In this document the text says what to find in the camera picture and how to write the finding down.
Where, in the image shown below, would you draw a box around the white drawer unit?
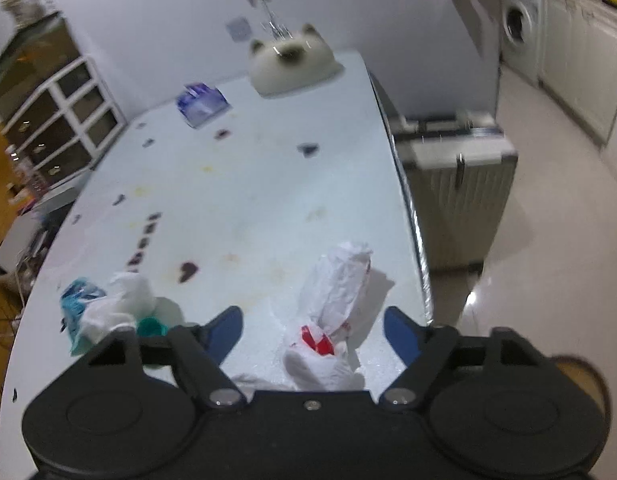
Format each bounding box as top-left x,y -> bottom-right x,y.
1,55 -> 126,183

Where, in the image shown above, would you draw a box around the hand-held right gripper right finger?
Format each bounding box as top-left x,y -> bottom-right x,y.
379,305 -> 545,411

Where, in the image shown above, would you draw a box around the white washing machine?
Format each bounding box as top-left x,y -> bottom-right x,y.
501,0 -> 544,86

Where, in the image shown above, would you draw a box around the white wall outlet plate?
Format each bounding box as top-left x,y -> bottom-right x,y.
226,17 -> 252,41

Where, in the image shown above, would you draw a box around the cat-shaped ceramic ornament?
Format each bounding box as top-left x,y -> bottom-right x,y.
248,23 -> 345,97

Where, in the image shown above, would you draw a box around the white kitchen base cabinets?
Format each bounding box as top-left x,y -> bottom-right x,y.
539,0 -> 617,146

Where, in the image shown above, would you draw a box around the teal snack wrapper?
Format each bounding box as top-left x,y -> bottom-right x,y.
58,277 -> 109,356

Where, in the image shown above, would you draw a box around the teal bottle cap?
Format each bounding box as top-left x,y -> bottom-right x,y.
137,316 -> 169,338

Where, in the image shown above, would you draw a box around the white pink wrapper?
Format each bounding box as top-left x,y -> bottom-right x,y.
297,241 -> 395,341

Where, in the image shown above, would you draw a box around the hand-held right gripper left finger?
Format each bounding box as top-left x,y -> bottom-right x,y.
81,305 -> 246,411

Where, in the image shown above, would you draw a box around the white ribbed suitcase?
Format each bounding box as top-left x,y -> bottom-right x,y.
393,112 -> 519,273

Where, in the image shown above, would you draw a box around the yellow waste bin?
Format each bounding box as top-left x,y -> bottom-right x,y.
551,355 -> 612,426

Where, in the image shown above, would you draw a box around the purple tissue pack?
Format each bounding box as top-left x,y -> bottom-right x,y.
176,82 -> 232,128

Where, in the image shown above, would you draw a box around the white tissue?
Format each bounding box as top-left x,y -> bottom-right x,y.
81,271 -> 159,346

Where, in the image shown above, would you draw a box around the glass fish tank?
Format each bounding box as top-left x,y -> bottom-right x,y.
0,12 -> 79,106

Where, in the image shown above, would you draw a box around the vase with dried flowers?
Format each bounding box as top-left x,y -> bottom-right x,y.
0,0 -> 46,28

